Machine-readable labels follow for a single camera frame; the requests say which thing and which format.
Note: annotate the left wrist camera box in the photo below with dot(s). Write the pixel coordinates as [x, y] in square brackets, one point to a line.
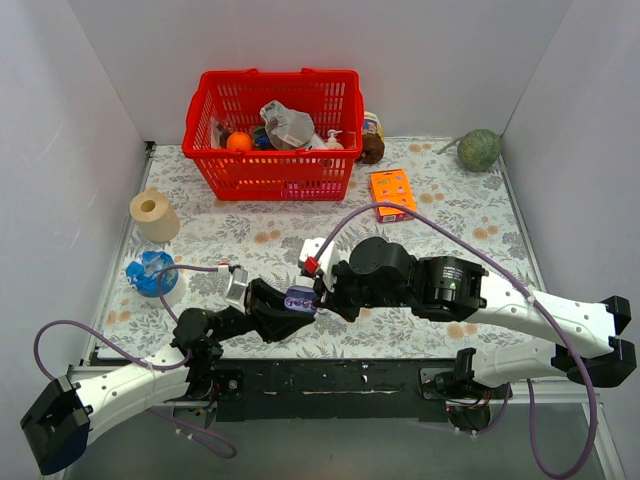
[235, 295]

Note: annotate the orange fruit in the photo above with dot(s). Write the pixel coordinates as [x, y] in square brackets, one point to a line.
[239, 141]

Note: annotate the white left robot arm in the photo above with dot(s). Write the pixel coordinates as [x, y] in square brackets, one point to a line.
[68, 416]

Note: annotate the grey crumpled bag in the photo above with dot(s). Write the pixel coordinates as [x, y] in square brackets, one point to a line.
[287, 129]

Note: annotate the dark green toy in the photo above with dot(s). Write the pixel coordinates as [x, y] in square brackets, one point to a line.
[260, 139]

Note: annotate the floral patterned table mat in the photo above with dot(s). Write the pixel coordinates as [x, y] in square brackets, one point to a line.
[459, 211]

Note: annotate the beige paper roll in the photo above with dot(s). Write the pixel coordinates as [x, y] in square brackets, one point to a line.
[154, 216]

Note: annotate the blue wrapped tissue roll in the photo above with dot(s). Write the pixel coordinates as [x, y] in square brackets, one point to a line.
[143, 275]

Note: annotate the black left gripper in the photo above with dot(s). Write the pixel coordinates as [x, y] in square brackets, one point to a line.
[256, 307]

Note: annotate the orange snack box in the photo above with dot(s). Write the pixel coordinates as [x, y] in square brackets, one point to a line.
[392, 186]

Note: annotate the green melon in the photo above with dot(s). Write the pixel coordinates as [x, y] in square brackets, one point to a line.
[477, 151]

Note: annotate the red plastic shopping basket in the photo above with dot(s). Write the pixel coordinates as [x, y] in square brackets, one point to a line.
[233, 99]

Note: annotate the brown jar with label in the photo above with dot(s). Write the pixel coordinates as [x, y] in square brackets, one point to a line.
[373, 146]

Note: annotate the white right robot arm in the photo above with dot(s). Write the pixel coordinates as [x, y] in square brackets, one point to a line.
[578, 340]

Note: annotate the lavender earbud charging case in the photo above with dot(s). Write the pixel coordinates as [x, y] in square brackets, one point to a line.
[300, 299]

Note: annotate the white pump bottle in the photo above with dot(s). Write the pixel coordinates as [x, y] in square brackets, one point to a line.
[332, 141]

